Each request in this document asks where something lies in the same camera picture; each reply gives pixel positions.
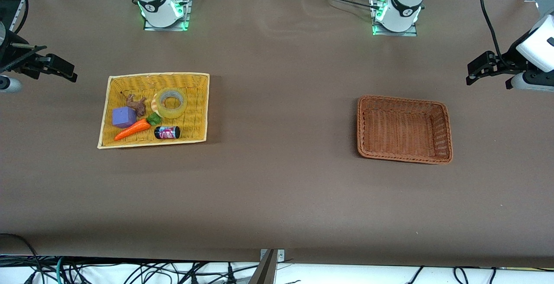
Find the purple foam cube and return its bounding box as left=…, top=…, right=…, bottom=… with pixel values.
left=112, top=106, right=136, bottom=129

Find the yellow packing tape roll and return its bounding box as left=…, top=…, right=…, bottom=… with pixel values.
left=155, top=87, right=186, bottom=119

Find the brown toy root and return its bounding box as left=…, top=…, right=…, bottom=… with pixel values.
left=121, top=92, right=148, bottom=118

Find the brown wicker basket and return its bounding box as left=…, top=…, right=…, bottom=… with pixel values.
left=357, top=95, right=454, bottom=165

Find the metal table edge bracket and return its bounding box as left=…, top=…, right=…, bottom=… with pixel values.
left=249, top=248, right=286, bottom=284

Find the orange toy carrot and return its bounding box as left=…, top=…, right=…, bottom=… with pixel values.
left=114, top=112, right=163, bottom=142

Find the yellow wicker tray basket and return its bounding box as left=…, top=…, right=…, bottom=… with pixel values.
left=97, top=72, right=211, bottom=150

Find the black pink small can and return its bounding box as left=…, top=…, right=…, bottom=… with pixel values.
left=154, top=126, right=181, bottom=141

